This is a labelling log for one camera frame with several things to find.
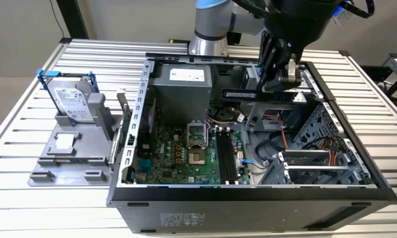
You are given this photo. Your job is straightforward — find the CPU socket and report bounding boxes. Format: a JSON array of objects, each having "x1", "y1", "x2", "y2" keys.
[{"x1": 187, "y1": 148, "x2": 207, "y2": 166}]

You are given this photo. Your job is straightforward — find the metal socket cover frame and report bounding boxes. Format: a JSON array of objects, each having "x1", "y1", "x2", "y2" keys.
[{"x1": 186, "y1": 120, "x2": 207, "y2": 149}]

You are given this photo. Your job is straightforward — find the black RAM slot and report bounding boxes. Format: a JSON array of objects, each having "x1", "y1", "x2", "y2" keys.
[
  {"x1": 222, "y1": 126, "x2": 239, "y2": 185},
  {"x1": 215, "y1": 126, "x2": 230, "y2": 185}
]

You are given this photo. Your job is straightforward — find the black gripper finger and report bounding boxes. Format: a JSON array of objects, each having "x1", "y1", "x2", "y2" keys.
[
  {"x1": 255, "y1": 33, "x2": 274, "y2": 93},
  {"x1": 267, "y1": 41, "x2": 291, "y2": 92}
]

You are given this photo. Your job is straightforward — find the black cooler fan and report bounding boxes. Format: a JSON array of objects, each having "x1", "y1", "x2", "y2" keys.
[{"x1": 206, "y1": 105, "x2": 246, "y2": 124}]

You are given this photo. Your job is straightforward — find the grey disk bay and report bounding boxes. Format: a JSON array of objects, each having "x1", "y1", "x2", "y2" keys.
[{"x1": 261, "y1": 148, "x2": 374, "y2": 185}]

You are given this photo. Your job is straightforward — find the hard disk in blue carrier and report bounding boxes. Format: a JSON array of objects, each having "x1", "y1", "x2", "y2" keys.
[{"x1": 35, "y1": 70, "x2": 99, "y2": 124}]

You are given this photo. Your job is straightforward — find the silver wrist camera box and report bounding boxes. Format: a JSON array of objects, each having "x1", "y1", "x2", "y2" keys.
[{"x1": 330, "y1": 1, "x2": 354, "y2": 25}]

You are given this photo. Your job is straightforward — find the grey parts rack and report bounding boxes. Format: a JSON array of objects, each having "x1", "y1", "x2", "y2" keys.
[{"x1": 26, "y1": 94, "x2": 119, "y2": 190}]

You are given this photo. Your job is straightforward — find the black open PC case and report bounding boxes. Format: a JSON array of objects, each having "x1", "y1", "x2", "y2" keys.
[{"x1": 105, "y1": 52, "x2": 397, "y2": 235}]

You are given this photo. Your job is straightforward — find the black looped wire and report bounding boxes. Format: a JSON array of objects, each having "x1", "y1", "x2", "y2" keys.
[{"x1": 253, "y1": 138, "x2": 282, "y2": 170}]

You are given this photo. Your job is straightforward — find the thin black wall cord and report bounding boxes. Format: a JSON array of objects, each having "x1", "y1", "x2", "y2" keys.
[{"x1": 47, "y1": 0, "x2": 67, "y2": 38}]

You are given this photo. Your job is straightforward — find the dark RAM stick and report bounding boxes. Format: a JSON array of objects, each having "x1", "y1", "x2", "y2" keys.
[
  {"x1": 50, "y1": 159, "x2": 90, "y2": 166},
  {"x1": 219, "y1": 88, "x2": 298, "y2": 103}
]

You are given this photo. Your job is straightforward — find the black metal post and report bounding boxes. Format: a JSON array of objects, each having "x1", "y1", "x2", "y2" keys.
[{"x1": 54, "y1": 0, "x2": 90, "y2": 40}]

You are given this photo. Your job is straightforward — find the grey metal drive cage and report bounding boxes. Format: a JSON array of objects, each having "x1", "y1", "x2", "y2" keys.
[{"x1": 243, "y1": 63, "x2": 319, "y2": 131}]

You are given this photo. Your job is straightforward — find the grey power supply unit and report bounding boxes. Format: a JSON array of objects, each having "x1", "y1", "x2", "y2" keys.
[{"x1": 147, "y1": 63, "x2": 214, "y2": 124}]

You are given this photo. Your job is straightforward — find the orange data wire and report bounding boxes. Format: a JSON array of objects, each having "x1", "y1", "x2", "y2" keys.
[{"x1": 279, "y1": 125, "x2": 289, "y2": 151}]

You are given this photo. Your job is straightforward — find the graphics card with metal bracket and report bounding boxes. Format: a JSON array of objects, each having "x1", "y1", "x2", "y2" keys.
[{"x1": 107, "y1": 89, "x2": 134, "y2": 172}]

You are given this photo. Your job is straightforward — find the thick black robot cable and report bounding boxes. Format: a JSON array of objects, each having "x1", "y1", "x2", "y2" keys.
[{"x1": 233, "y1": 0, "x2": 374, "y2": 20}]

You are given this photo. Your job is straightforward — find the silver CPU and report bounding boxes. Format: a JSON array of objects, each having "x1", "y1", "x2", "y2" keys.
[{"x1": 54, "y1": 135, "x2": 75, "y2": 151}]

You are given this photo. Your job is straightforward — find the green motherboard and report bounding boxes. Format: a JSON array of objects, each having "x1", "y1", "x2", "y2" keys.
[{"x1": 134, "y1": 125, "x2": 251, "y2": 185}]

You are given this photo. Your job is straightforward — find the red yellow power wires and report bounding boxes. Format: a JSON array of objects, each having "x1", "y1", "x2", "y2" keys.
[{"x1": 319, "y1": 135, "x2": 339, "y2": 167}]

